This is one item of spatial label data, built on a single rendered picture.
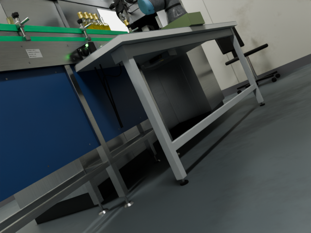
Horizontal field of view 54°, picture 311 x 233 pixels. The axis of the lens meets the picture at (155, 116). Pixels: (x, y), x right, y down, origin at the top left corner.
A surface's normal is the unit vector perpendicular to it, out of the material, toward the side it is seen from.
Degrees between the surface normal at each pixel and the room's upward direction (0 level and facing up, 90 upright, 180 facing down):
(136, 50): 90
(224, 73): 90
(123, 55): 90
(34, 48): 90
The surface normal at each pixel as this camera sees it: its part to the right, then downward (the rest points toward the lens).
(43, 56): 0.83, -0.36
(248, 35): -0.53, 0.29
